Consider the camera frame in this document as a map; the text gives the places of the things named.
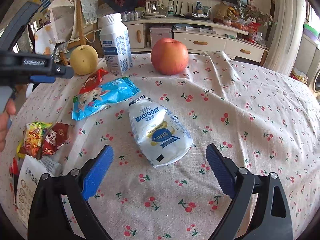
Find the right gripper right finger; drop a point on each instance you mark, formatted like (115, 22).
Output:
(258, 207)

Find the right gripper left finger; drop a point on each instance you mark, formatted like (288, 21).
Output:
(47, 217)

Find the white milk carton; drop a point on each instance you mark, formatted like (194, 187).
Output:
(31, 171)

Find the red orange snack wrapper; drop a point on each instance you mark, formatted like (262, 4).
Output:
(32, 141)

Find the small red snack wrapper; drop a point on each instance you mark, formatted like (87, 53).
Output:
(93, 81)

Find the blue cartoon snack wrapper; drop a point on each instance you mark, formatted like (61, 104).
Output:
(101, 97)

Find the dark red snack packet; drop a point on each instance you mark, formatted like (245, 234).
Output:
(56, 137)

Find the white Magicday pouch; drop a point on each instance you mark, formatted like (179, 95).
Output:
(158, 133)

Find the person's left hand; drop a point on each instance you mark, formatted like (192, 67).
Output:
(10, 109)

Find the yellow pear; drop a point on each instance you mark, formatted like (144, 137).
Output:
(84, 60)

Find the cherry print tablecloth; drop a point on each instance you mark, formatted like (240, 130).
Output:
(262, 120)

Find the light wooden chair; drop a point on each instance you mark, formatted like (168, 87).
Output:
(85, 25)

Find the white milk bottle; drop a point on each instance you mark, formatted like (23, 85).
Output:
(114, 38)

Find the pink storage box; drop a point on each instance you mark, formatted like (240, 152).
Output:
(158, 32)

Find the red apple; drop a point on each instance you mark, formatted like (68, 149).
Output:
(169, 56)

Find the white TV cabinet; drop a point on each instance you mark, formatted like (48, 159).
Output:
(198, 35)

